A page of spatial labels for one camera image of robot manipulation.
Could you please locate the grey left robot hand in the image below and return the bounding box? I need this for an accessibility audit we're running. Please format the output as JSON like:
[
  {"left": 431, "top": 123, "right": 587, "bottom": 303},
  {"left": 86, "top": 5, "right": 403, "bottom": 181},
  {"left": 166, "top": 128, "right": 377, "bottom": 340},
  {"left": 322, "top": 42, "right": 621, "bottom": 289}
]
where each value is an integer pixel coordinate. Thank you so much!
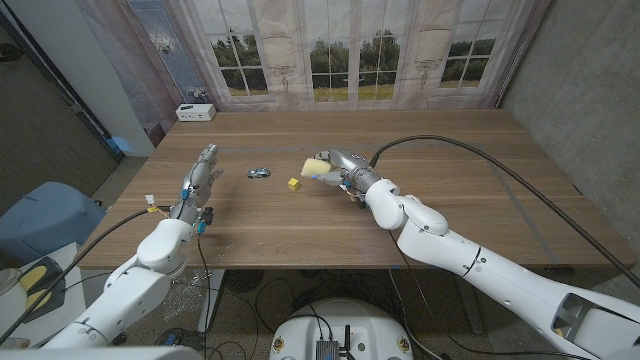
[{"left": 169, "top": 143, "right": 225, "bottom": 236}]

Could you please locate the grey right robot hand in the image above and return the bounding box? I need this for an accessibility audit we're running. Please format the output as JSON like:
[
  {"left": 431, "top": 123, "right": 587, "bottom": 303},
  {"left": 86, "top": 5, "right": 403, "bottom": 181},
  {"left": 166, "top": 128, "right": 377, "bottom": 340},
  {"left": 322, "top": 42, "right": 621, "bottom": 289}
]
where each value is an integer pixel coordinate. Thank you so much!
[{"left": 313, "top": 148, "right": 383, "bottom": 201}]

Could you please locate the yellow sponge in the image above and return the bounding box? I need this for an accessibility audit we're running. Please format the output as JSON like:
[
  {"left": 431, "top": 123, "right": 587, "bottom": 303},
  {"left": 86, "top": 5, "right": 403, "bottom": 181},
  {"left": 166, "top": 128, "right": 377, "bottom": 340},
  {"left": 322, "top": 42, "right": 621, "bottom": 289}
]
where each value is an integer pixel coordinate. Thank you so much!
[{"left": 300, "top": 157, "right": 334, "bottom": 179}]

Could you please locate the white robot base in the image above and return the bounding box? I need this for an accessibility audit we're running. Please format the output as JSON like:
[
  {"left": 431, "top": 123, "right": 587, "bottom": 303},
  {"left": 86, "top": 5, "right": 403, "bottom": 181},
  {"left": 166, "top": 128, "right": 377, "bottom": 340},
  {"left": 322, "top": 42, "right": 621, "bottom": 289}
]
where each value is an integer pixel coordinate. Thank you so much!
[{"left": 268, "top": 297, "right": 415, "bottom": 360}]

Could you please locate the white power box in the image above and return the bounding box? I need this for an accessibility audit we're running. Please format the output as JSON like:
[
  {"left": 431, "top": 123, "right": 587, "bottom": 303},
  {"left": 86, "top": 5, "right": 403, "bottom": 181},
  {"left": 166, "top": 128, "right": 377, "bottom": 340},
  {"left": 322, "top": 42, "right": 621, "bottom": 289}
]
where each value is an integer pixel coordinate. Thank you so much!
[{"left": 175, "top": 103, "right": 217, "bottom": 123}]

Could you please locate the black round floor object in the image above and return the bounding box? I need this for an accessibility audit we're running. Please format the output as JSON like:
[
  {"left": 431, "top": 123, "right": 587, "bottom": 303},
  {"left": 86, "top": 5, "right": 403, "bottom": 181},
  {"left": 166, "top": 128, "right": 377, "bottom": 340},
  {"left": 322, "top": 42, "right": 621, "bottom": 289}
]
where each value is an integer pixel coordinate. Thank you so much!
[{"left": 223, "top": 269, "right": 265, "bottom": 295}]

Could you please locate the white table leg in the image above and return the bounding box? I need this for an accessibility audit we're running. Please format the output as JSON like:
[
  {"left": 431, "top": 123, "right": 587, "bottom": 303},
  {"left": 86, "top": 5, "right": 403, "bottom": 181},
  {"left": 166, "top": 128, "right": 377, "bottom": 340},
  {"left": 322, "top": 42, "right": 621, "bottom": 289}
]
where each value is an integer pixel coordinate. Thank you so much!
[{"left": 198, "top": 269, "right": 226, "bottom": 334}]

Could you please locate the printed window backdrop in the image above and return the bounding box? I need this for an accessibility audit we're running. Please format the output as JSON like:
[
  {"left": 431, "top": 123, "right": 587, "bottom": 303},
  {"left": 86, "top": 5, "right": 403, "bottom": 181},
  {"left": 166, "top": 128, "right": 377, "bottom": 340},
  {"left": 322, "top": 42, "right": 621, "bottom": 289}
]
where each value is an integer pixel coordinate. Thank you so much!
[{"left": 74, "top": 0, "right": 551, "bottom": 112}]

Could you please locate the blue plastic bin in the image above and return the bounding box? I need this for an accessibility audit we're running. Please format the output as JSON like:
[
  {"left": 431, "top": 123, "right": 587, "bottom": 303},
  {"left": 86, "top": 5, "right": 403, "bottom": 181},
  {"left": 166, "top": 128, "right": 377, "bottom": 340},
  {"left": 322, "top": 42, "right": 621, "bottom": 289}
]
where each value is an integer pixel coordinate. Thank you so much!
[{"left": 0, "top": 180, "right": 107, "bottom": 266}]

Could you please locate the black floor power strip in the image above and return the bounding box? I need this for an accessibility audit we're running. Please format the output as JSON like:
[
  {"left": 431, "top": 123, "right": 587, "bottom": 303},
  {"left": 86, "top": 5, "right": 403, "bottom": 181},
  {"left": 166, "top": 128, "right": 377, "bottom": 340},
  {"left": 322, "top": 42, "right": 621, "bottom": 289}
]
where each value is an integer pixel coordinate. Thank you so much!
[{"left": 164, "top": 330, "right": 207, "bottom": 352}]

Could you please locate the black yellow foot pedal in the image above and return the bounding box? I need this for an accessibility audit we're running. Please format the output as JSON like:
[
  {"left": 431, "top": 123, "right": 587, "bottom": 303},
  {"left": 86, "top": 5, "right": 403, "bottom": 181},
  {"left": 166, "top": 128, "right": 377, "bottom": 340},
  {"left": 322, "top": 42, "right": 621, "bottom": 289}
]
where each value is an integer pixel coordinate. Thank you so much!
[{"left": 18, "top": 255, "right": 67, "bottom": 325}]

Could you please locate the grey table leg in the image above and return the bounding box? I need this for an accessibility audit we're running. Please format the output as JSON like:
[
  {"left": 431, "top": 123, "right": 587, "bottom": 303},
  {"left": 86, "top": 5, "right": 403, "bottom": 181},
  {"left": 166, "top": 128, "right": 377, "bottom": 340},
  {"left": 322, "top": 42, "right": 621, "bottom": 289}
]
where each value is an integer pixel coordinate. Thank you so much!
[{"left": 462, "top": 294, "right": 486, "bottom": 335}]

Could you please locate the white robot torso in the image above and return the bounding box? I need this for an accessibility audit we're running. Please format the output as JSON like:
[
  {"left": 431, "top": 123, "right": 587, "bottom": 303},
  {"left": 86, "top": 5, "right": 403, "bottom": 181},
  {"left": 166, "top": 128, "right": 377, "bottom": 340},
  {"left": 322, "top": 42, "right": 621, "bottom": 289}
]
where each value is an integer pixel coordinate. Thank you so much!
[{"left": 0, "top": 346, "right": 204, "bottom": 360}]

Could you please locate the thin black left hand wire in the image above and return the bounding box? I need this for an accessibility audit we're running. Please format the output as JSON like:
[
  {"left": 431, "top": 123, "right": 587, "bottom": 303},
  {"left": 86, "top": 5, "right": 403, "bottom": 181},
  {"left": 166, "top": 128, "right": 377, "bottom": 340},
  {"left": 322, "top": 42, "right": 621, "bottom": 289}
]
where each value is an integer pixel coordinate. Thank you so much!
[{"left": 196, "top": 233, "right": 215, "bottom": 349}]

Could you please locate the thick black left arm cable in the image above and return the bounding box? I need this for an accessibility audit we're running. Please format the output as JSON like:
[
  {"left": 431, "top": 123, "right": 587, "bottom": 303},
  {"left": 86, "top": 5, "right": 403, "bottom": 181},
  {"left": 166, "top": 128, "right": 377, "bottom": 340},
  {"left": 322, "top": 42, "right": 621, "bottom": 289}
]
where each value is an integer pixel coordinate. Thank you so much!
[{"left": 0, "top": 206, "right": 174, "bottom": 346}]

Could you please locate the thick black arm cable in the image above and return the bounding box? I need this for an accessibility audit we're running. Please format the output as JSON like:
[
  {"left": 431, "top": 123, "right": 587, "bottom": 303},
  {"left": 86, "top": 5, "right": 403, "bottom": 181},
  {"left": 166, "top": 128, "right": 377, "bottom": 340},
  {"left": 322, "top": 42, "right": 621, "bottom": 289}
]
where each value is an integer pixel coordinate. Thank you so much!
[
  {"left": 369, "top": 134, "right": 640, "bottom": 289},
  {"left": 0, "top": 206, "right": 174, "bottom": 346}
]

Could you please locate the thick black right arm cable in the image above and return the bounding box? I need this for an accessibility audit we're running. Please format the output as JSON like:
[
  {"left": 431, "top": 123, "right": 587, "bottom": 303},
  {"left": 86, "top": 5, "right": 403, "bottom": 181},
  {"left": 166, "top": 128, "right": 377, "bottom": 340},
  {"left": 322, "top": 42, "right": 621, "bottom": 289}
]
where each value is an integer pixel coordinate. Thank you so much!
[{"left": 369, "top": 134, "right": 640, "bottom": 289}]

